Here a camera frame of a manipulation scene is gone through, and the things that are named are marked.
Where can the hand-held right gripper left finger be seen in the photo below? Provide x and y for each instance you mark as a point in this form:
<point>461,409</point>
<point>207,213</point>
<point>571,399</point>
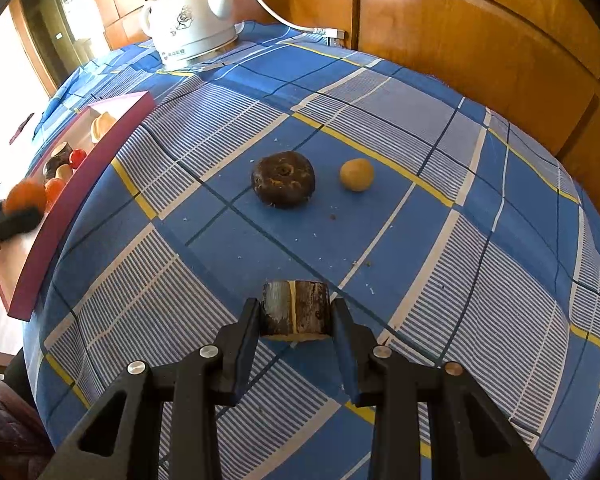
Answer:
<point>249,350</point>

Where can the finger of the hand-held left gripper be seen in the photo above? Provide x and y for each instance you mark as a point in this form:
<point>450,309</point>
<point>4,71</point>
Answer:
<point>17,222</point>

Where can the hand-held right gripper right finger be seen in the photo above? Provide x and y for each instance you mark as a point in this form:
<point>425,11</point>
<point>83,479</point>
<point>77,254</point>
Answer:
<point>345,360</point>

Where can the large orange with stem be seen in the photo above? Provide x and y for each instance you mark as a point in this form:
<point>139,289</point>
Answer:
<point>26,195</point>

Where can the dark sugarcane piece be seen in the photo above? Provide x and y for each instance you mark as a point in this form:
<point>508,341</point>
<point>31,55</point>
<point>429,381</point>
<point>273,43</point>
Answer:
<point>55,157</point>
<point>300,310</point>

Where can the white box with maroon sides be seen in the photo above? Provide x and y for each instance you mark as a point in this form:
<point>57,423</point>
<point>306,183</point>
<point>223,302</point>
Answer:
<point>80,185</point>

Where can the pale yellow fruit slice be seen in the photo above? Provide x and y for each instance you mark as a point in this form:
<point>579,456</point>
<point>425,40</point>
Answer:
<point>102,125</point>

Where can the small red fruit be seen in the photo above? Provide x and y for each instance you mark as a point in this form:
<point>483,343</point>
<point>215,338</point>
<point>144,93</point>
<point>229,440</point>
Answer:
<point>77,157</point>

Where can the blue plaid tablecloth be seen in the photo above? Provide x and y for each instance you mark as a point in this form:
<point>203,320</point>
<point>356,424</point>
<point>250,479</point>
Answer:
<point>380,260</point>

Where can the brown water chestnut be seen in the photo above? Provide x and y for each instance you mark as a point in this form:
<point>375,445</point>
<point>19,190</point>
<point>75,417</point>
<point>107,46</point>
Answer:
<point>283,180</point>

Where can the small yellow round fruit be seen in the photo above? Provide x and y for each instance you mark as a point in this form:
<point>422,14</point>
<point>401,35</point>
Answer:
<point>356,175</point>

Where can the dark red quilted fabric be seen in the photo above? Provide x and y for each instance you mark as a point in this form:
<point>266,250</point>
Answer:
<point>5,425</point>

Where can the white ceramic electric kettle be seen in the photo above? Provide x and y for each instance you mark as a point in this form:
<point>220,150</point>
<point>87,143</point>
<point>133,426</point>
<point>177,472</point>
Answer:
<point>190,25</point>

